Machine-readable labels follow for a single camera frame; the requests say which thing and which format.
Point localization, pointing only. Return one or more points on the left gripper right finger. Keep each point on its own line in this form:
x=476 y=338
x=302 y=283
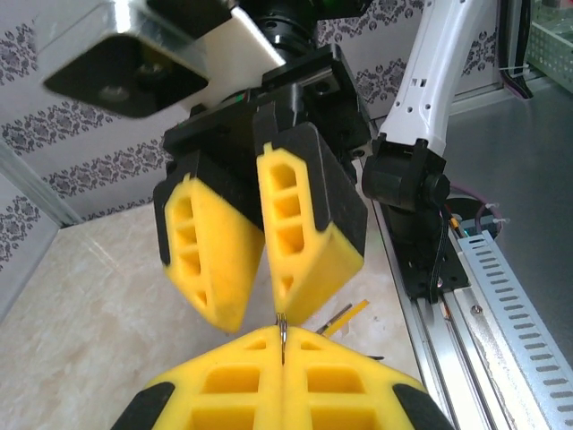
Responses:
x=349 y=389

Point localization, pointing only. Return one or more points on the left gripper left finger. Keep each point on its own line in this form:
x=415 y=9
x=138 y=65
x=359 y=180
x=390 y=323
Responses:
x=224 y=389

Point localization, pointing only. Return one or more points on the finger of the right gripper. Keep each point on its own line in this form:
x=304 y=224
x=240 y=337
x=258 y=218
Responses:
x=219 y=260
x=313 y=251

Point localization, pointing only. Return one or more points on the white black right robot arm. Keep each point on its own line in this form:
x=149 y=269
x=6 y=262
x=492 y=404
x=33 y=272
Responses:
x=421 y=89

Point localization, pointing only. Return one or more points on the yellow plastic key tag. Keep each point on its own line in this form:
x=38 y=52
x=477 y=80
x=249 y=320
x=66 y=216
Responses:
x=353 y=310

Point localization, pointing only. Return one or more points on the green perforated metal tray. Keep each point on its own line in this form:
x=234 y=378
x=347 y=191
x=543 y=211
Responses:
x=553 y=54

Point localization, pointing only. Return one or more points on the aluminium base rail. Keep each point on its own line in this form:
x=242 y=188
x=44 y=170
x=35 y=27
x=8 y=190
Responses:
x=465 y=358

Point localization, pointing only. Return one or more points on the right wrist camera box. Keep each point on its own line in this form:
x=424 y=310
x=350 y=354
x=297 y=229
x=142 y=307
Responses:
x=134 y=76

